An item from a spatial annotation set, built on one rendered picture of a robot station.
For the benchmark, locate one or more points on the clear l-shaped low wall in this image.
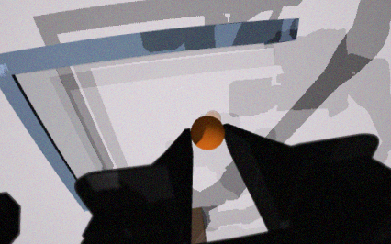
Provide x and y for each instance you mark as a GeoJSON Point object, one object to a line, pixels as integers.
{"type": "Point", "coordinates": [47, 94]}

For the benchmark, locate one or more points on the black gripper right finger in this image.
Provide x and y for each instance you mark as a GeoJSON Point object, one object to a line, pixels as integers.
{"type": "Point", "coordinates": [274, 173]}

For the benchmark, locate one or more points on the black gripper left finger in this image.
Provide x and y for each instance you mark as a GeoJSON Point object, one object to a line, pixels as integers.
{"type": "Point", "coordinates": [169, 179]}

